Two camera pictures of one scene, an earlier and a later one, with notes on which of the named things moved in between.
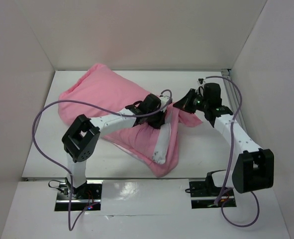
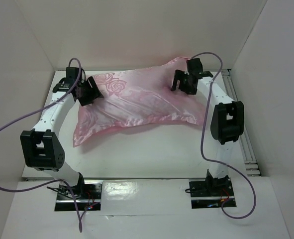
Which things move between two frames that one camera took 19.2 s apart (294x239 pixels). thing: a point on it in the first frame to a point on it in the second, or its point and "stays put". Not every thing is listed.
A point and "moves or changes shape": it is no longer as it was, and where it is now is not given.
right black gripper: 186,101 to 185,80
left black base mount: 87,195 stays put
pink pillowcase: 96,91 moves or changes shape
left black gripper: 160,116 to 94,92
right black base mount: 204,194 stays put
